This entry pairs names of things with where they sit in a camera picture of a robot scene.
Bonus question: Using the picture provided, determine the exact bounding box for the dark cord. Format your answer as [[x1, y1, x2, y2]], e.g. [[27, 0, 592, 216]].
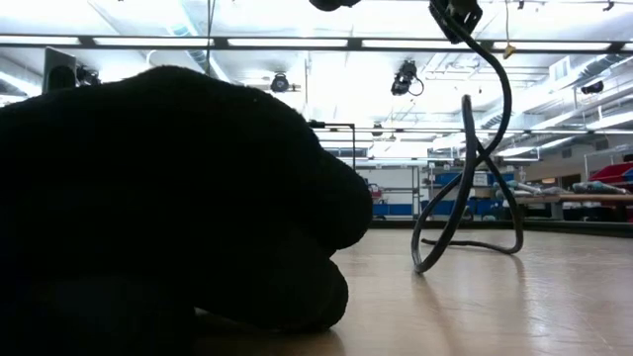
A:
[[409, 0, 525, 276]]

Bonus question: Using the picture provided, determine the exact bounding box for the black cord spool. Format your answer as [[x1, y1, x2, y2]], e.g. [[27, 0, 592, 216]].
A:
[[309, 0, 362, 13]]

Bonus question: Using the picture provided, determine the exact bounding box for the yellow hanging tag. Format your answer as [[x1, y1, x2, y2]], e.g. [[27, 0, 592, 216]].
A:
[[502, 0, 518, 60]]

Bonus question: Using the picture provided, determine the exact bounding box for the grey metal shelf rack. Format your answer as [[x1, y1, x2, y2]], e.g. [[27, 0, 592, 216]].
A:
[[408, 156, 518, 222]]

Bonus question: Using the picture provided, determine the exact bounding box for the round black ceiling fixture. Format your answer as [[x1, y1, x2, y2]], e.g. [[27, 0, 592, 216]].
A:
[[269, 72, 292, 95]]

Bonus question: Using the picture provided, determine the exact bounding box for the grey wrapped bundle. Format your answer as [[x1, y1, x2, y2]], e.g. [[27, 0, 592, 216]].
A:
[[494, 179, 571, 197], [572, 180, 630, 196]]

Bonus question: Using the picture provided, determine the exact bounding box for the red and blue box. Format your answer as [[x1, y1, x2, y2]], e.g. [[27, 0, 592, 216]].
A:
[[588, 161, 633, 195]]

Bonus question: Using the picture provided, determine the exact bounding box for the wooden workbench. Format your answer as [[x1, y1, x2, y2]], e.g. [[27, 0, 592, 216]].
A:
[[513, 193, 633, 222]]

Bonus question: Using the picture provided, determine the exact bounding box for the black fabric bundle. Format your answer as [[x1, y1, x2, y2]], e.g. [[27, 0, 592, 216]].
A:
[[0, 63, 375, 333]]

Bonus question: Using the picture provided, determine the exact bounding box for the LED light bar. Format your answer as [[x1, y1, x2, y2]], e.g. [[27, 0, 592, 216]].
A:
[[0, 33, 633, 54]]

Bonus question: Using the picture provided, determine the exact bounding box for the small black device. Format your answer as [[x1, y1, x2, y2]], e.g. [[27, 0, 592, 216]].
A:
[[76, 65, 102, 88]]

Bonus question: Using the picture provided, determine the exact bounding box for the grey box on stand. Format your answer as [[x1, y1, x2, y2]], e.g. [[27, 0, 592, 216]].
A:
[[43, 46, 78, 95]]

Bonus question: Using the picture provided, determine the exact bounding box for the black camera on mount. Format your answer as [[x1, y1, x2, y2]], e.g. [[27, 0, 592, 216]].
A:
[[390, 58, 425, 98]]

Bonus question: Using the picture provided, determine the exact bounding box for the thin black frame stand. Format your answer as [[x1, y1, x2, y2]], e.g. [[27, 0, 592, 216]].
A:
[[307, 120, 357, 172]]

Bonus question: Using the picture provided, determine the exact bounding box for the black aluminium table frame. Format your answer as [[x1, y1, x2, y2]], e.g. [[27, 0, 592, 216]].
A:
[[369, 219, 633, 239]]

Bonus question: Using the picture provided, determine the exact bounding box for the hanging black cable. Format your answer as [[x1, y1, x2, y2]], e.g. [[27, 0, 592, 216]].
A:
[[205, 0, 218, 76]]

